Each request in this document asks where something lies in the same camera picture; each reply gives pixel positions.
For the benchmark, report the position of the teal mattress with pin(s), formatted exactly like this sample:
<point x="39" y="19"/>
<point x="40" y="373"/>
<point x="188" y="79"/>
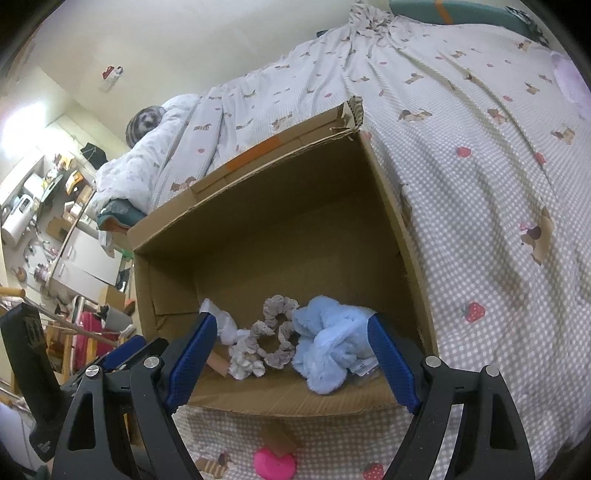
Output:
<point x="120" y="212"/>

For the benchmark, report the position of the teal bed bumper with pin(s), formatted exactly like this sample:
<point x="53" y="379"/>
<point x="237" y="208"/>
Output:
<point x="485" y="11"/>

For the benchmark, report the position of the red bag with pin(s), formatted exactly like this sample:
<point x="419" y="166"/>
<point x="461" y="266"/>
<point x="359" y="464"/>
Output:
<point x="92" y="330"/>

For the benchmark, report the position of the red white wall hook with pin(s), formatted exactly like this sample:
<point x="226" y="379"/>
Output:
<point x="111" y="72"/>

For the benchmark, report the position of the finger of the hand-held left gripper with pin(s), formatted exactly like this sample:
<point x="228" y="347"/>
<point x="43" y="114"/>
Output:
<point x="122" y="353"/>

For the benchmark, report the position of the beige lace scrunchie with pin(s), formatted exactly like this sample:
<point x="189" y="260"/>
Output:
<point x="272" y="307"/>

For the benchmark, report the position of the cardboard box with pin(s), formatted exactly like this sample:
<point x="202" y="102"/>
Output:
<point x="277" y="221"/>

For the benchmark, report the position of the dark hanging garment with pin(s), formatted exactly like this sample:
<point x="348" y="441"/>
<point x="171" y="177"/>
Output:
<point x="93" y="154"/>

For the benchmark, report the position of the pink clothes pile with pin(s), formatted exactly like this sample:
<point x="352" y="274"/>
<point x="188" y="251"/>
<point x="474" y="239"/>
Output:
<point x="570" y="76"/>

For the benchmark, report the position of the black white patterned cloth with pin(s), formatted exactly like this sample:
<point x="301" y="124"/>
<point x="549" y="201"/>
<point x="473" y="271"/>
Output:
<point x="531" y="23"/>

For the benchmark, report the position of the light blue fluffy cloth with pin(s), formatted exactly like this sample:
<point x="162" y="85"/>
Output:
<point x="328" y="346"/>

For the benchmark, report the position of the pink heart sponge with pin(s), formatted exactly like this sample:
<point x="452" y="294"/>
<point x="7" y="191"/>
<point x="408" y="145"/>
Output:
<point x="274" y="465"/>

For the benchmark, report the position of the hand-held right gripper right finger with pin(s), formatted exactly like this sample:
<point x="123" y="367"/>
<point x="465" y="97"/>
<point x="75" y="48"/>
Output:
<point x="392" y="364"/>

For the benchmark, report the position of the cream scrunchie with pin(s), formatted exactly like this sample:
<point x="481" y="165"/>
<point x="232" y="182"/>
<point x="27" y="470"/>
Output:
<point x="244" y="364"/>

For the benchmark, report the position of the white cabinet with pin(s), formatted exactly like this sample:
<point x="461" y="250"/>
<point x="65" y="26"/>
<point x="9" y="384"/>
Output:
<point x="83" y="261"/>

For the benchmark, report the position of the grey striped plush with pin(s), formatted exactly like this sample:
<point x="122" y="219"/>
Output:
<point x="143" y="122"/>

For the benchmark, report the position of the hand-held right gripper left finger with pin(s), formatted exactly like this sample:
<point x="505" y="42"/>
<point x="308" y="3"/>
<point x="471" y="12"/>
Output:
<point x="194" y="360"/>

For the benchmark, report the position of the grey bin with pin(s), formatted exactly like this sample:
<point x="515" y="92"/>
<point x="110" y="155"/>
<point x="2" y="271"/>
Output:
<point x="115" y="318"/>

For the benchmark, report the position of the white duvet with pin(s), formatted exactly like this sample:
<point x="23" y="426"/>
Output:
<point x="138" y="170"/>

